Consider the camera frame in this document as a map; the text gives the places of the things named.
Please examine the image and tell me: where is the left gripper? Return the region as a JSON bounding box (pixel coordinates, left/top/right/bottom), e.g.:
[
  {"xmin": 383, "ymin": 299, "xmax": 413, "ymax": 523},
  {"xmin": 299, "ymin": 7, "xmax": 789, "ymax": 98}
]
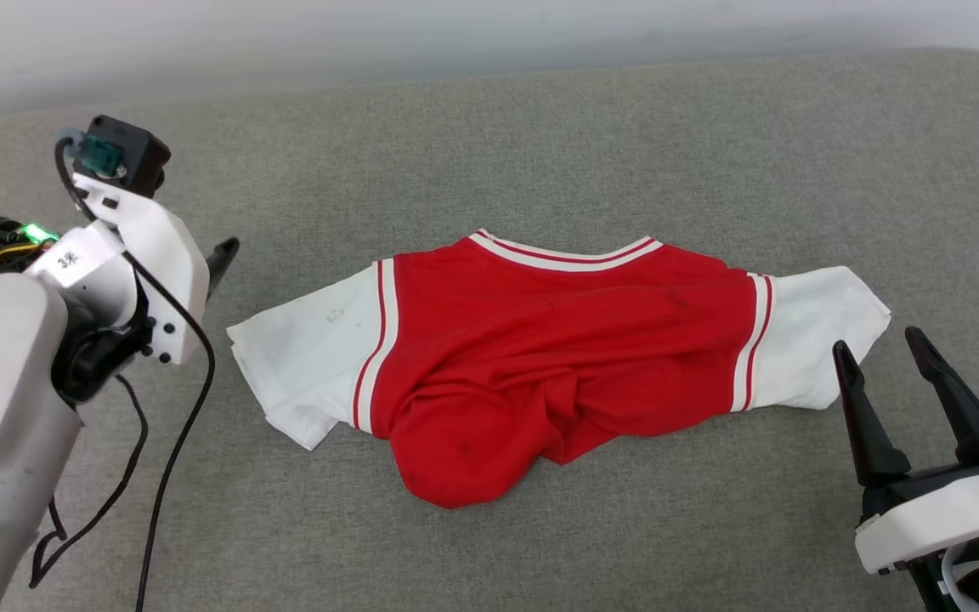
[{"xmin": 0, "ymin": 211, "xmax": 241, "ymax": 405}]

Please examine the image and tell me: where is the red and white t-shirt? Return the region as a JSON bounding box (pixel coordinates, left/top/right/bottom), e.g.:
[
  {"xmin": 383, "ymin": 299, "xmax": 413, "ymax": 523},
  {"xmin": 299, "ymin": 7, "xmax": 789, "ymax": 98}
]
[{"xmin": 226, "ymin": 228, "xmax": 892, "ymax": 509}]

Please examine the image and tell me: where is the white left camera bracket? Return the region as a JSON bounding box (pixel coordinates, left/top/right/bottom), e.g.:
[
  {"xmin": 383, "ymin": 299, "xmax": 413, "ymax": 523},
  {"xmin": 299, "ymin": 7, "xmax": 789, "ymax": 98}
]
[{"xmin": 73, "ymin": 170, "xmax": 211, "ymax": 366}]

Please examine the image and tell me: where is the white camera bracket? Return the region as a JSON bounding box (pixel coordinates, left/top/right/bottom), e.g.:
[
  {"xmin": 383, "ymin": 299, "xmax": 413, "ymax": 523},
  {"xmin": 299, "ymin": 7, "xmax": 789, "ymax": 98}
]
[
  {"xmin": 73, "ymin": 170, "xmax": 211, "ymax": 366},
  {"xmin": 855, "ymin": 472, "xmax": 979, "ymax": 575}
]

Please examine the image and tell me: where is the white right camera bracket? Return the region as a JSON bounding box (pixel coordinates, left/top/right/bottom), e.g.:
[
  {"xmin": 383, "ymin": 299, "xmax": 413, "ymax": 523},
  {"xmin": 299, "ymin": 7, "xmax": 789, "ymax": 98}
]
[{"xmin": 855, "ymin": 472, "xmax": 979, "ymax": 575}]

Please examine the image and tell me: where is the thin black cable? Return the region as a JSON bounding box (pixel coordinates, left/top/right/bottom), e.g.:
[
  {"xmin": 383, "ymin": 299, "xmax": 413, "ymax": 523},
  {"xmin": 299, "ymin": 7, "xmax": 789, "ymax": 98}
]
[
  {"xmin": 54, "ymin": 136, "xmax": 217, "ymax": 612},
  {"xmin": 28, "ymin": 374, "xmax": 150, "ymax": 589}
]

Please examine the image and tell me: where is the teal cable plug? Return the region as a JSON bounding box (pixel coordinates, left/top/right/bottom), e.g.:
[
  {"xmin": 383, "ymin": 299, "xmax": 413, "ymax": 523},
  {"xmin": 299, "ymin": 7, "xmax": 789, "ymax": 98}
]
[{"xmin": 80, "ymin": 136, "xmax": 125, "ymax": 178}]

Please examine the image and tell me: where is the white cable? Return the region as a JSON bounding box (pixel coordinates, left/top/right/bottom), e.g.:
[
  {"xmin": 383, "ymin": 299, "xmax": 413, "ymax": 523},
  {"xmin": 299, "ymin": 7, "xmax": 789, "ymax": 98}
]
[{"xmin": 938, "ymin": 544, "xmax": 979, "ymax": 612}]

